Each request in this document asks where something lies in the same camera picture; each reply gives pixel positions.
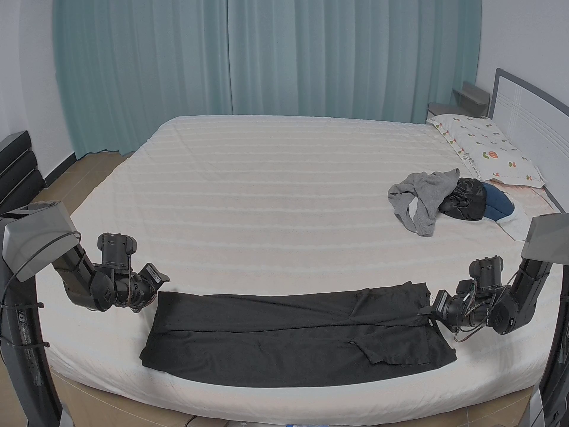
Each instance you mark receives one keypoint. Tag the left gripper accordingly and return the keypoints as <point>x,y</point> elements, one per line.
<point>142,294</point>

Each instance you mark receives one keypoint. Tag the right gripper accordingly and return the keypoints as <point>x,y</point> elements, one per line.
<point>453,314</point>

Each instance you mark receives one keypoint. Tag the black T-shirt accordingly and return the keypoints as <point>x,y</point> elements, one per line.
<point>289,336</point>

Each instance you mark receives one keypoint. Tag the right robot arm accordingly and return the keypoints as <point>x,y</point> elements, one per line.
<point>549,238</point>

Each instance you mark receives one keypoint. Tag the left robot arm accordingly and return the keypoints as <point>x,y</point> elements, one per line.
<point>35,238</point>

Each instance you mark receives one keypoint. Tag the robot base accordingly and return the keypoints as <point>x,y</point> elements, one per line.
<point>536,409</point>

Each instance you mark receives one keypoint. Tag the bed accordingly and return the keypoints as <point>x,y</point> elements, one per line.
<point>266,194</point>

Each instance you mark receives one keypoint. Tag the shiny black garment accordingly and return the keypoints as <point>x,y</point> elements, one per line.
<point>464,198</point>

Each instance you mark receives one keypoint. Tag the grey garment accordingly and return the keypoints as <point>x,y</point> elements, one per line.
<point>422,198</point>

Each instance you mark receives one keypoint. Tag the blue and white garment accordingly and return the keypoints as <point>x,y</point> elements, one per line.
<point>498,200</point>

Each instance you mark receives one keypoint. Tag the white printed pillow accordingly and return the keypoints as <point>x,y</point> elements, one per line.
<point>489,149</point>

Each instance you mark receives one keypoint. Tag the black chest of drawers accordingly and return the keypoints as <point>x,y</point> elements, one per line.
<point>17,171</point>

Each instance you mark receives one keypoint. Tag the grey bedside table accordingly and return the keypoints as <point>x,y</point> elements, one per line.
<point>471,96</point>

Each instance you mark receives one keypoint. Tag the blue-green curtain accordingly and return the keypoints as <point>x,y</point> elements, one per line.
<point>146,60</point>
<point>355,42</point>

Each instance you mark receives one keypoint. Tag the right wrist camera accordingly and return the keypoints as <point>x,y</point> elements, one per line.
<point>465,288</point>

